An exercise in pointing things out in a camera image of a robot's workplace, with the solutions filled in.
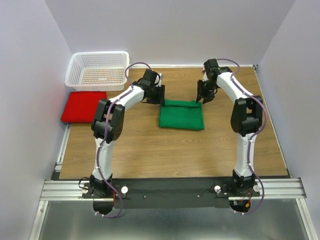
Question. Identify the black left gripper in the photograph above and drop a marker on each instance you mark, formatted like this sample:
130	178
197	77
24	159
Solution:
160	98

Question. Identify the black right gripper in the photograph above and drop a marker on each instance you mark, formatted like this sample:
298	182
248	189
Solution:
207	97

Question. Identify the green t shirt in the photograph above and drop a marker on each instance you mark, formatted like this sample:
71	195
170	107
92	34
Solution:
181	114

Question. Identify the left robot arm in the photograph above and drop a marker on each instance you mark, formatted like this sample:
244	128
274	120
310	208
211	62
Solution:
108	123

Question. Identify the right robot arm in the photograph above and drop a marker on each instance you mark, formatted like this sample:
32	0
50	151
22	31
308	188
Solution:
248	118

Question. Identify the white plastic perforated basket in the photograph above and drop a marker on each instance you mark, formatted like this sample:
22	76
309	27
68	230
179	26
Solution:
97	71

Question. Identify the folded red t shirt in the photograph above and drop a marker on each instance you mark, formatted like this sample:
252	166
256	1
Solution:
81	106

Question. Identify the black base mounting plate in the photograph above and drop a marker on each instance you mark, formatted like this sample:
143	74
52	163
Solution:
166	193

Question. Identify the aluminium frame rail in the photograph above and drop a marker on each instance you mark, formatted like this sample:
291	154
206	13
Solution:
150	152

